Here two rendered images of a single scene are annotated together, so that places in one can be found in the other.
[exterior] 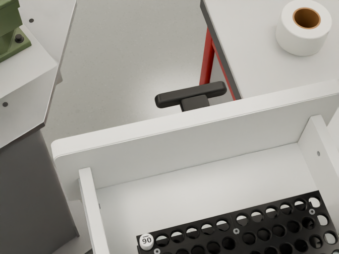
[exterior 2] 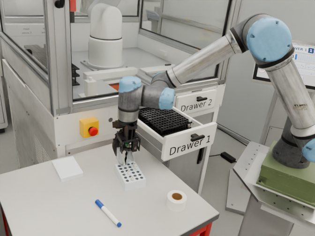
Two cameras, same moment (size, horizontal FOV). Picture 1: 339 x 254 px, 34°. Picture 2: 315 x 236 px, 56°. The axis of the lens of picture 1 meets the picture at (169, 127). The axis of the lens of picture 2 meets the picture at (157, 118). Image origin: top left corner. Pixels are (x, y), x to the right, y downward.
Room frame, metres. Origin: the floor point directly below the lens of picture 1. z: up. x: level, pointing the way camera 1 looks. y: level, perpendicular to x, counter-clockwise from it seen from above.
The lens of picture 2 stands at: (1.22, -0.56, 1.50)
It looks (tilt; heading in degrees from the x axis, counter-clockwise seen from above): 26 degrees down; 159
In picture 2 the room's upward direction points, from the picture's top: 6 degrees clockwise
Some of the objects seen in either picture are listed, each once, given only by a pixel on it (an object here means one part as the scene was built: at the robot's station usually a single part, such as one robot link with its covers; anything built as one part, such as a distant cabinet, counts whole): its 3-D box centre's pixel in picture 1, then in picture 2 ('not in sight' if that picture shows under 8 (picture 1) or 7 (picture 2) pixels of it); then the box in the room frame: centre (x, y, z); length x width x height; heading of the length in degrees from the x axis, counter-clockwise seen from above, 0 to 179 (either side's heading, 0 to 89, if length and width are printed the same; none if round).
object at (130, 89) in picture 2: not in sight; (130, 93); (0.30, -0.32, 1.11); 0.09 x 0.08 x 0.11; 67
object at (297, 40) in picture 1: (302, 27); (176, 200); (0.50, -0.18, 0.78); 0.07 x 0.07 x 0.04
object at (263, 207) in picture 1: (232, 223); (176, 125); (0.17, -0.06, 0.90); 0.18 x 0.02 x 0.01; 108
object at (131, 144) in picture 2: not in sight; (127, 134); (0.31, -0.32, 0.95); 0.09 x 0.08 x 0.12; 7
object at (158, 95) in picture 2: not in sight; (158, 95); (0.32, -0.22, 1.11); 0.11 x 0.11 x 0.08; 67
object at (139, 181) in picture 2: not in sight; (130, 175); (0.33, -0.31, 0.78); 0.12 x 0.08 x 0.04; 7
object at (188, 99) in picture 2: not in sight; (196, 101); (-0.12, 0.17, 0.87); 0.29 x 0.02 x 0.11; 108
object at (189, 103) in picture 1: (194, 104); (195, 136); (0.29, -0.02, 0.91); 0.07 x 0.04 x 0.01; 108
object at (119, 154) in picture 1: (199, 141); (190, 140); (0.26, -0.03, 0.87); 0.29 x 0.02 x 0.11; 108
